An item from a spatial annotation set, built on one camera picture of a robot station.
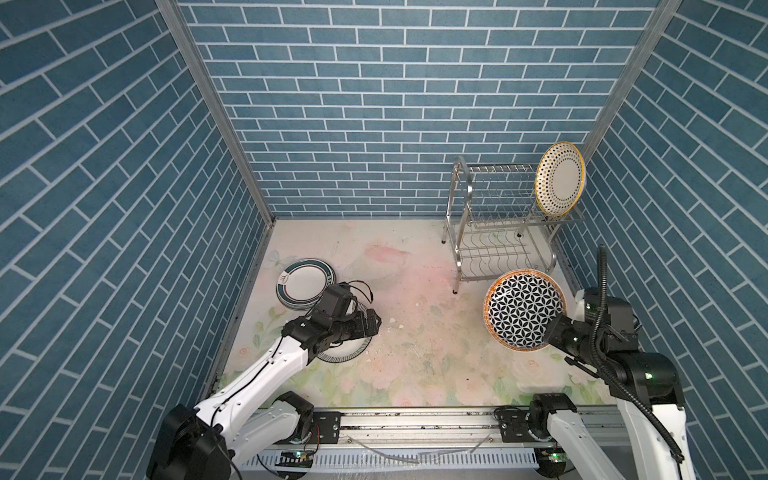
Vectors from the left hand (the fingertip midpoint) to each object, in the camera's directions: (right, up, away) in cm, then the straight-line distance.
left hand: (376, 325), depth 81 cm
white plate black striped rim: (-9, -9, +5) cm, 14 cm away
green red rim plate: (-26, +9, +19) cm, 34 cm away
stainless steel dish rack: (+38, +29, +16) cm, 51 cm away
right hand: (+42, +4, -12) cm, 44 cm away
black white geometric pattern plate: (+37, +7, -6) cm, 38 cm away
